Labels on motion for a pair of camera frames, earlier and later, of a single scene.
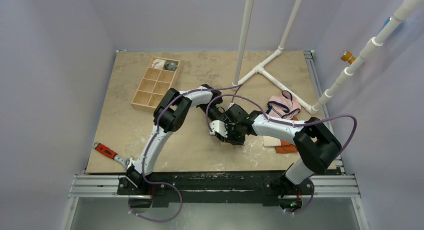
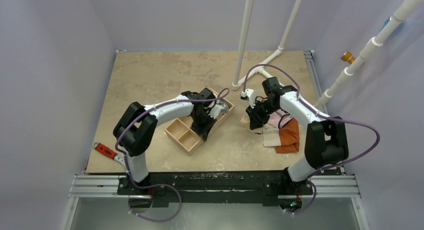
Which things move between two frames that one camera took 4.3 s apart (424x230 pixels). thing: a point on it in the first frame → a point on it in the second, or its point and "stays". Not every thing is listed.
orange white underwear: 282,146 stays
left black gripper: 223,118 → 204,132
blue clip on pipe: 386,22 stays
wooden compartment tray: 158,79 → 181,132
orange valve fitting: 347,56 stays
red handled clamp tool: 108,151 stays
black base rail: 165,187 stays
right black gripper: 233,134 → 255,113
